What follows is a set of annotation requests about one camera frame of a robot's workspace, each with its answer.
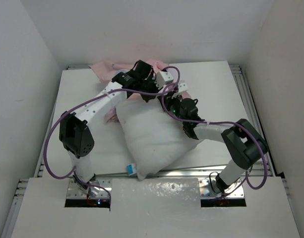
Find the white pillow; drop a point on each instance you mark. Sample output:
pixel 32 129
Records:
pixel 155 140

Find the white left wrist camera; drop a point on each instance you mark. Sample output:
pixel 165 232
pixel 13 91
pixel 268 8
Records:
pixel 163 78

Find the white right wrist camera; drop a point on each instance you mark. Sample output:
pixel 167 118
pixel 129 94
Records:
pixel 182 87

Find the white front cover board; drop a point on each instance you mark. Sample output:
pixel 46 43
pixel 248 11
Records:
pixel 153 208

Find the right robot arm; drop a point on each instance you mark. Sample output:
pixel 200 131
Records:
pixel 244 144

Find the blue white pillow label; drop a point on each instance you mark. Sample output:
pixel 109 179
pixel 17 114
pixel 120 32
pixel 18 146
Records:
pixel 131 169

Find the pink purple pillowcase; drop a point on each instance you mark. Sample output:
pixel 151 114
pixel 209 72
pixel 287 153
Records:
pixel 106 70

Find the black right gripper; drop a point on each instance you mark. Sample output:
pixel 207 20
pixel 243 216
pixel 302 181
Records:
pixel 169 99

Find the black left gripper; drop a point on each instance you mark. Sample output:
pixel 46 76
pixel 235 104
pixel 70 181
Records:
pixel 152 79

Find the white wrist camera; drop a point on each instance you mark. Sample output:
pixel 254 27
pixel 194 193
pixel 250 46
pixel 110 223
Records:
pixel 163 78
pixel 182 87

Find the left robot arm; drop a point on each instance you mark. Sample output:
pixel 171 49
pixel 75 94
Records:
pixel 75 128

